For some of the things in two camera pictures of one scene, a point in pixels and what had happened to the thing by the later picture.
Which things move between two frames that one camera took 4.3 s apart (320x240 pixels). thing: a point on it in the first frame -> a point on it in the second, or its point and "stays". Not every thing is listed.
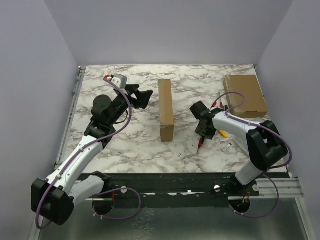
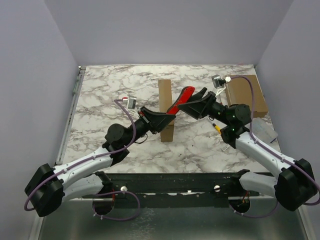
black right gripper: [203, 122] -> [211, 102]
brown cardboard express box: [166, 120] stays
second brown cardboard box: [254, 105] stays
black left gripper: [143, 97] -> [154, 121]
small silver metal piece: [225, 147] stays
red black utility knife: [200, 143] -> [185, 97]
